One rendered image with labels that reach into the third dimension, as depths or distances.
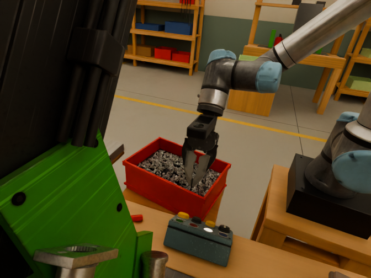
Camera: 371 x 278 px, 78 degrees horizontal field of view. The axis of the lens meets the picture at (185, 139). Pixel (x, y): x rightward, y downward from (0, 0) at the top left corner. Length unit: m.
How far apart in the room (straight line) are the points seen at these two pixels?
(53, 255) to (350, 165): 0.56
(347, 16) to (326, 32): 0.05
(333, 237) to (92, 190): 0.71
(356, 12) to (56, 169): 0.66
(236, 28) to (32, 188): 5.65
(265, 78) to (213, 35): 5.30
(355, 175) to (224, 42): 5.36
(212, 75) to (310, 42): 0.25
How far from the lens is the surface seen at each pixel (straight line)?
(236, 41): 5.78
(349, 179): 0.63
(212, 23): 5.86
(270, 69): 0.59
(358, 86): 5.54
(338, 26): 0.69
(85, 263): 0.21
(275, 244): 0.86
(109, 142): 0.51
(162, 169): 0.82
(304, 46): 0.69
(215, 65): 0.62
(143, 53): 6.00
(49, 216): 0.23
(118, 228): 0.31
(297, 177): 0.82
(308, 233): 0.80
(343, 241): 0.84
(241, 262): 0.60
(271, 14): 5.70
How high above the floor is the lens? 1.39
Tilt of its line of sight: 30 degrees down
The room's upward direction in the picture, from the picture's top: 5 degrees clockwise
